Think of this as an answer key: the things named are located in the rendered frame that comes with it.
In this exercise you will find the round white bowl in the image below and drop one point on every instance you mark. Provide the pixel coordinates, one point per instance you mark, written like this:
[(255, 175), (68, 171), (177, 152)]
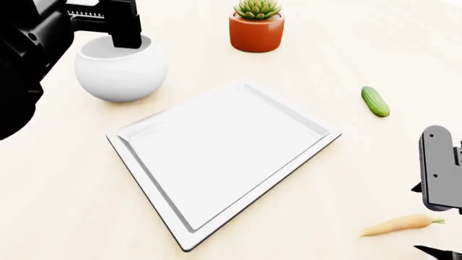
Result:
[(121, 71)]

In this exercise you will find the green succulent plant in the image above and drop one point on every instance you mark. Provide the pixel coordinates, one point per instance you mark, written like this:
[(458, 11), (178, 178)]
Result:
[(257, 8)]

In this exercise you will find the terracotta plant pot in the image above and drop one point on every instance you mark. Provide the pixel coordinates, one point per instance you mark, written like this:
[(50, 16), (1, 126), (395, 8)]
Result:
[(256, 33)]

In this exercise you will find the pale orange carrot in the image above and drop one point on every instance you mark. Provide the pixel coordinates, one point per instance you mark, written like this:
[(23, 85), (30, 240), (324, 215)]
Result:
[(397, 224)]

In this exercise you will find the white rectangular tray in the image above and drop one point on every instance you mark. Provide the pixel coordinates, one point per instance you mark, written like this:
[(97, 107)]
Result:
[(223, 162)]

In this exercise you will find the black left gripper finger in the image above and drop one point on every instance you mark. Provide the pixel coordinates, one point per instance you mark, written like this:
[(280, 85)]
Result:
[(126, 39)]

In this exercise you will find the green cucumber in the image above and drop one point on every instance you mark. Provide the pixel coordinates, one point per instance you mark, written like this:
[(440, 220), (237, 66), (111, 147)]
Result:
[(375, 101)]

